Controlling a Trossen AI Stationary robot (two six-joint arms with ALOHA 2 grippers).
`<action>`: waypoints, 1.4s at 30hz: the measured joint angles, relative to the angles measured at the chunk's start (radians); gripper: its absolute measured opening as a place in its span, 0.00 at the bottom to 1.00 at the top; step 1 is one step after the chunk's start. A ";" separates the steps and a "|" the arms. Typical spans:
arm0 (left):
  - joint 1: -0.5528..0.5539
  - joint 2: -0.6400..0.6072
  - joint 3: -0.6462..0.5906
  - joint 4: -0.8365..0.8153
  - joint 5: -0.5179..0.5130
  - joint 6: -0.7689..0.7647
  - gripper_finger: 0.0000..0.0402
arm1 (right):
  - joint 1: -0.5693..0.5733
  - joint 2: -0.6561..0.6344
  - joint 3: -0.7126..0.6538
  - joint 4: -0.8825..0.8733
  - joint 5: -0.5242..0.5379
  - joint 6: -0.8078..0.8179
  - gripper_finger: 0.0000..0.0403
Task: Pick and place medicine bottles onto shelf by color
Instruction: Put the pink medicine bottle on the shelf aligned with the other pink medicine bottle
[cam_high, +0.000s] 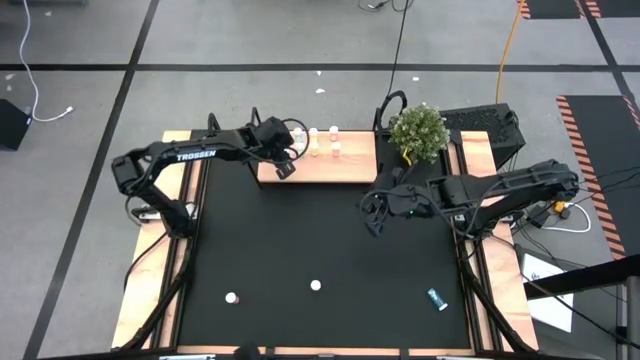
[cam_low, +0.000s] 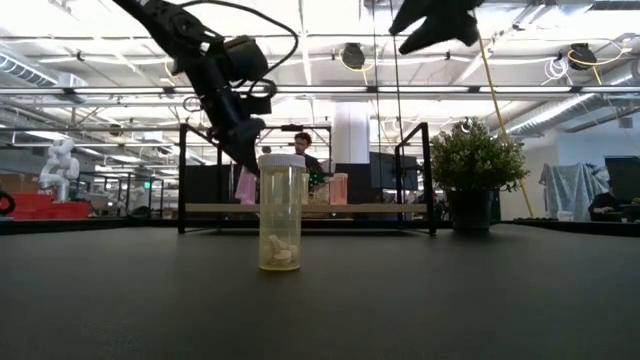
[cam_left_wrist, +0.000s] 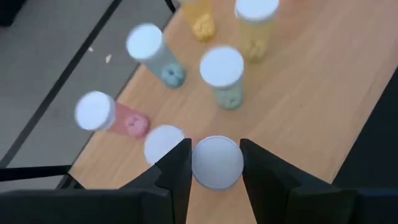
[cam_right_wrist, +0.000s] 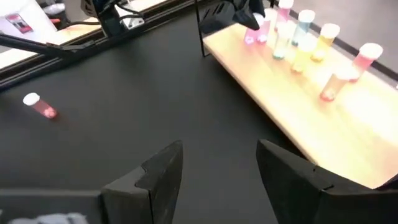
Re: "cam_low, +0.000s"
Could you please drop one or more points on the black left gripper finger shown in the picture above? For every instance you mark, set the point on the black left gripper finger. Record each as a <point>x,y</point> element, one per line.
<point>255,145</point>
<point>239,150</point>

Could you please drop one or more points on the person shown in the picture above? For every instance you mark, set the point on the person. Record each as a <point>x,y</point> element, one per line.
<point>602,202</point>
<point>302,142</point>

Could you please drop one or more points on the silver ventilation duct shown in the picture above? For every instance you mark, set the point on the silver ventilation duct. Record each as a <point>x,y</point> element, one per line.
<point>575,107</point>
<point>40,75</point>

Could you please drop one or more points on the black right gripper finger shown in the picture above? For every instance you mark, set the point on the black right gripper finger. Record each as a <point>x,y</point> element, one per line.
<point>417,15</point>
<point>445,34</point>

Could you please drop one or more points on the green plant in black pot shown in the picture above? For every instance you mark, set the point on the green plant in black pot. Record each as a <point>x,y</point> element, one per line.
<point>475,160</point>

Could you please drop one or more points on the wooden shelf black metal frame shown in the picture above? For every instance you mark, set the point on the wooden shelf black metal frame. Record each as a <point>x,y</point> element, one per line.
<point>215,208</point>

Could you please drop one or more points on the long ceiling light bar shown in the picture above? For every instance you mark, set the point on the long ceiling light bar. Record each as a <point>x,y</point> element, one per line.
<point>320,89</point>

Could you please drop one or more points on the red crates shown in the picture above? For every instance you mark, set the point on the red crates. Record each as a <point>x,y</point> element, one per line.
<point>50,207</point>

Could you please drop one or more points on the grey draped cloth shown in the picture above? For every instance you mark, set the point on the grey draped cloth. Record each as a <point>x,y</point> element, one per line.
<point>565,185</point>

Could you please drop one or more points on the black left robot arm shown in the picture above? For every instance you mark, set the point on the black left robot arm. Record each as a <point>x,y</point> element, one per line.
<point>170,25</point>

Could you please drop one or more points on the red pill bottle white cap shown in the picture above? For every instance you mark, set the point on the red pill bottle white cap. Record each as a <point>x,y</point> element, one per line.
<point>344,190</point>
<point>334,190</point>

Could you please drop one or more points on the small white cup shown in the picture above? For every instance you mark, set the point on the small white cup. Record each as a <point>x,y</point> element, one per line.
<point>565,215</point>

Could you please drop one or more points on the black partition panel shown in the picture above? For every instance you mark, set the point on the black partition panel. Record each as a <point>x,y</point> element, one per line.
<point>357,182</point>
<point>205,182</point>

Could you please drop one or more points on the white column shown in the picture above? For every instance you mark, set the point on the white column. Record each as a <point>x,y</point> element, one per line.
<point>350,132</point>

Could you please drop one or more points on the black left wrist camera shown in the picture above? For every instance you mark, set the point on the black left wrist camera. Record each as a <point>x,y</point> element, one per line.
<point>245,57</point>

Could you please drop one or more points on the purple pill bottle white cap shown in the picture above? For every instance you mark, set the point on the purple pill bottle white cap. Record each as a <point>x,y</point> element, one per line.
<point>240,192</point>
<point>253,195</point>

